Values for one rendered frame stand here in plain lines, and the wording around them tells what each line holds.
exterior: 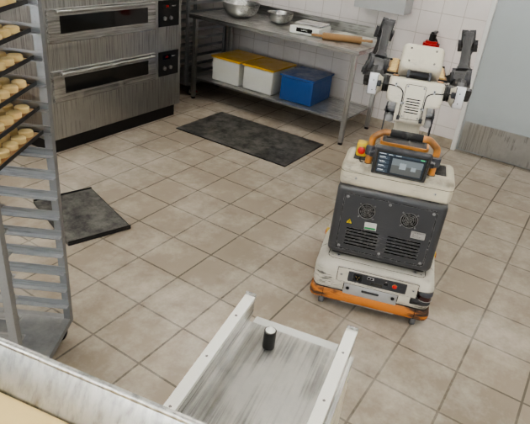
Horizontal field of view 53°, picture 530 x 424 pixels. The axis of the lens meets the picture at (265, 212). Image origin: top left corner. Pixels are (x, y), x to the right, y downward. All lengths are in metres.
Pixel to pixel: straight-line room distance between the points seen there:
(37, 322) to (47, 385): 1.89
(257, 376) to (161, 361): 1.26
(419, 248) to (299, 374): 1.55
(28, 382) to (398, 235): 2.24
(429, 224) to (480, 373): 0.76
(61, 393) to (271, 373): 0.73
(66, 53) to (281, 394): 3.52
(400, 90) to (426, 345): 1.30
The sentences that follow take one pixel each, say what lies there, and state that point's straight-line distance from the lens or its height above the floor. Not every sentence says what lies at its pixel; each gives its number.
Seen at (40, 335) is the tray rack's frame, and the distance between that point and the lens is 2.55.
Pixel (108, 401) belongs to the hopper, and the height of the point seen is 1.30.
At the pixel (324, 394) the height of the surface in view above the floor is 0.90.
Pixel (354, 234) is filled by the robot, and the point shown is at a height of 0.43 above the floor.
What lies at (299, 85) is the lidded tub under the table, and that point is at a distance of 5.32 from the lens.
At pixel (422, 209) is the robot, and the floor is 0.65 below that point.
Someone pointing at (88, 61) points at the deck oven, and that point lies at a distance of 4.56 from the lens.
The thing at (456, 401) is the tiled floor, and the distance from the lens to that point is 2.68.
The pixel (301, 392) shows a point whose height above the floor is 0.84.
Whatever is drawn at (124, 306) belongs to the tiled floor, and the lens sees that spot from 2.87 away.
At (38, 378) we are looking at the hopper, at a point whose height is 1.29.
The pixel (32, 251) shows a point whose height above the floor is 0.50.
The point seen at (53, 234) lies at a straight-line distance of 2.35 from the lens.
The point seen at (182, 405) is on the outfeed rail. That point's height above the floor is 0.88.
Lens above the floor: 1.82
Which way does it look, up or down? 29 degrees down
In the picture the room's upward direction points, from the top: 6 degrees clockwise
